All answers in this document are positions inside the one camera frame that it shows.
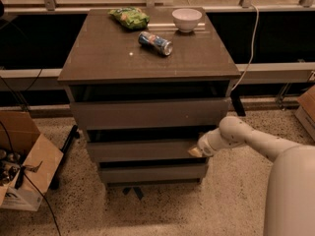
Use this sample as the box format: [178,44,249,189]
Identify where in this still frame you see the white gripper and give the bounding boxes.
[188,131,220,157]

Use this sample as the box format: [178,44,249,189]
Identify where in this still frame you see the drawer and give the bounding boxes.
[98,164,208,183]
[87,140,196,162]
[70,98,230,130]

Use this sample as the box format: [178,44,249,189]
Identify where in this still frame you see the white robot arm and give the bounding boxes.
[188,116,315,236]

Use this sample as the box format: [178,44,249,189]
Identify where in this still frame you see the dark brown drawer cabinet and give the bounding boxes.
[58,8,240,186]

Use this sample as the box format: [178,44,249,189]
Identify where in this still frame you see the blue soda can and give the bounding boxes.
[138,31,173,56]

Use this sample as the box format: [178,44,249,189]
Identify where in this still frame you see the cardboard box on right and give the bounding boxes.
[295,86,315,141]

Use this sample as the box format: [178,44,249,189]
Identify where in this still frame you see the cardboard box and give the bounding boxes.
[0,111,63,211]
[295,86,315,141]

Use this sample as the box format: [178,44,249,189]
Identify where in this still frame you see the black stand leg left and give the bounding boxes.
[49,125,80,190]

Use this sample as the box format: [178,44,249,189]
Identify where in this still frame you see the white bowl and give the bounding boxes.
[172,8,202,32]

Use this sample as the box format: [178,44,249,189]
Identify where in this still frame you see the green snack bag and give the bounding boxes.
[108,7,150,30]

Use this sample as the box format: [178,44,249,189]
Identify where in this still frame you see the cardboard box on left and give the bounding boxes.
[0,111,63,211]

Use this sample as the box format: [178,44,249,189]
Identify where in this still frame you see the metal parts in box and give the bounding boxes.
[0,149,21,186]

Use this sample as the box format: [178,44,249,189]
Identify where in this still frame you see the black bracket behind cabinet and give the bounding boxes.
[230,89,246,117]

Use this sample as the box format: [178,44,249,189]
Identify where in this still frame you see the white cable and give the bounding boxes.
[230,4,260,92]

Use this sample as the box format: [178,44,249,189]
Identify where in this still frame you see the black cable on floor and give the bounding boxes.
[0,118,64,236]

